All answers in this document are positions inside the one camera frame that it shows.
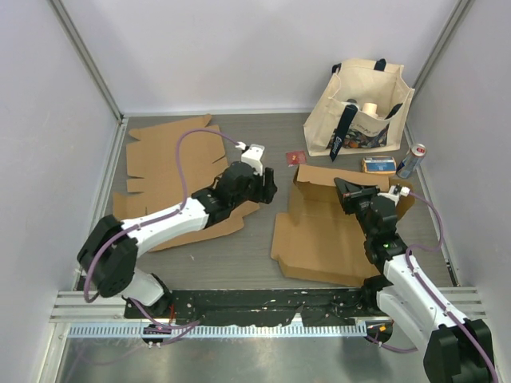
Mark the beige canvas tote bag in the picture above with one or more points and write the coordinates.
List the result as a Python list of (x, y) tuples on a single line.
[(338, 126)]

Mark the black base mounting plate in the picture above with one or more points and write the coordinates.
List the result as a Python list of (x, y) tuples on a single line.
[(269, 307)]

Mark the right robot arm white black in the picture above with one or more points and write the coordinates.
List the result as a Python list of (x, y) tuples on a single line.
[(454, 348)]

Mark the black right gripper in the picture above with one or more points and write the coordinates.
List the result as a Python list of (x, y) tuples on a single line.
[(350, 193)]

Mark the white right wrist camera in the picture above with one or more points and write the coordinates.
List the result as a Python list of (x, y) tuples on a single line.
[(395, 193)]

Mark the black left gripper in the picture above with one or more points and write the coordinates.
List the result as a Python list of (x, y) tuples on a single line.
[(265, 194)]

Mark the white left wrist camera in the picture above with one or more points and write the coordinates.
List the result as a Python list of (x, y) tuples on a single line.
[(252, 155)]

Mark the orange blue small box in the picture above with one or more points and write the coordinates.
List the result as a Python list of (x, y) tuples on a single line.
[(384, 165)]

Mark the spare flat cardboard sheet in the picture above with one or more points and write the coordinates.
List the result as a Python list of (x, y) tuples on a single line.
[(166, 163)]

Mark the silver blue energy drink can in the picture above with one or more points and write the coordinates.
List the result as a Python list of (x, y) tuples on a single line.
[(411, 161)]

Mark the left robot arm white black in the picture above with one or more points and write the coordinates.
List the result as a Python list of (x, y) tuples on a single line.
[(110, 253)]

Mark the small red card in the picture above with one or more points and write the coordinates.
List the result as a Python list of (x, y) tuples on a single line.
[(296, 158)]

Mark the brown cardboard box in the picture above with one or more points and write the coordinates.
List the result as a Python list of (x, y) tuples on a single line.
[(315, 239)]

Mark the beige paper roll in bag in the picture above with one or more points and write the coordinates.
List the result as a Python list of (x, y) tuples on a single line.
[(370, 109)]

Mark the slotted aluminium cable duct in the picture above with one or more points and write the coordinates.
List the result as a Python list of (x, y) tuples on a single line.
[(145, 330)]

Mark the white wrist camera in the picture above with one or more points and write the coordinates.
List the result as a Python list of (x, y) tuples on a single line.
[(252, 155), (395, 193)]

